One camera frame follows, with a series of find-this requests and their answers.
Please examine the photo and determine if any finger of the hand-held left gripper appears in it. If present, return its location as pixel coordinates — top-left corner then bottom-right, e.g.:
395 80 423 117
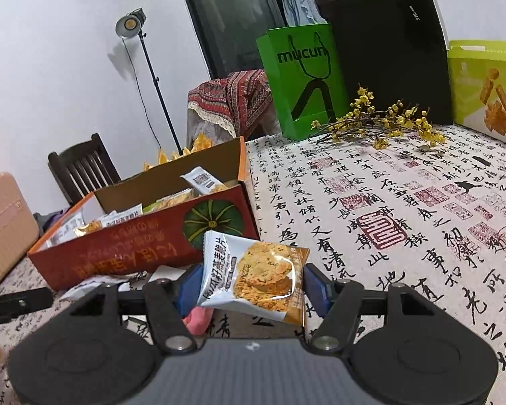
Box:
0 289 55 326

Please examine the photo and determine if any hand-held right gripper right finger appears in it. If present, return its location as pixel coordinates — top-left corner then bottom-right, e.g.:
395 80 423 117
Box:
303 263 436 354

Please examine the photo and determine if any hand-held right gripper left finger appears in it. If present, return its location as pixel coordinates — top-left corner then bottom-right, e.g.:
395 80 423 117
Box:
67 264 204 354

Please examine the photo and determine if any red cardboard box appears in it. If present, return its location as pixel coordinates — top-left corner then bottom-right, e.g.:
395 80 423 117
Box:
27 136 260 292

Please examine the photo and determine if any white cracker snack packet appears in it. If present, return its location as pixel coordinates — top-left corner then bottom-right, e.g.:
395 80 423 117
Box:
61 275 129 301
196 231 310 326
180 168 222 197
152 188 195 212
99 204 144 229

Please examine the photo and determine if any pale pink snack packet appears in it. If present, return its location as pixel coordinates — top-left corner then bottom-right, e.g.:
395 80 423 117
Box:
185 306 214 334

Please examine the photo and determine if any pink suitcase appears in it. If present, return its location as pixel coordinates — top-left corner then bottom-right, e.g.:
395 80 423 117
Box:
0 171 40 296

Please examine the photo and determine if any grey purple pouch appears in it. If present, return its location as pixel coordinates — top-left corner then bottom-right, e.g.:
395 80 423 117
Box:
33 210 73 237

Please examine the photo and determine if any calligraphy print tablecloth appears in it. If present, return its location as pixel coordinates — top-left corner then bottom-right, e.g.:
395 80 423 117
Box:
0 124 506 405

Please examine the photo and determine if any gold snack packet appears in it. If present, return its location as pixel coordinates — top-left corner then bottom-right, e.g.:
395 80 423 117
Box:
74 219 104 237

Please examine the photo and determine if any dark wooden chair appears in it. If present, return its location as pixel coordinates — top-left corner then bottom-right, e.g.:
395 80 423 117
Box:
48 133 122 207

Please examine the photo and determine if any beige lace cloth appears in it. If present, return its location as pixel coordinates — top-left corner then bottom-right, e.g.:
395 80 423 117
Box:
186 105 237 146

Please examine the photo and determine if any yellow flower branch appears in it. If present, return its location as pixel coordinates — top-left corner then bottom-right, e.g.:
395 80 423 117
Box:
311 86 447 151

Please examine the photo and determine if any red patterned cloth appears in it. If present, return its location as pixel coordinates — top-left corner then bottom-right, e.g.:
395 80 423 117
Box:
188 69 275 138

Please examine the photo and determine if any green paper bag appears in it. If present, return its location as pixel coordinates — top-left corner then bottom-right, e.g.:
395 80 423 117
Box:
256 23 348 140

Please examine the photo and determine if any light green snack box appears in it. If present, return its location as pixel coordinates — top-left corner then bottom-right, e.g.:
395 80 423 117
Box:
447 40 506 149

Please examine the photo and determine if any black paper bag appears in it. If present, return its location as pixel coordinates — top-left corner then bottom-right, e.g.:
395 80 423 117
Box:
320 0 454 126

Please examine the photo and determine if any black floor lamp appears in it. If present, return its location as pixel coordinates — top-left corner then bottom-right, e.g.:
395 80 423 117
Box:
115 7 182 157

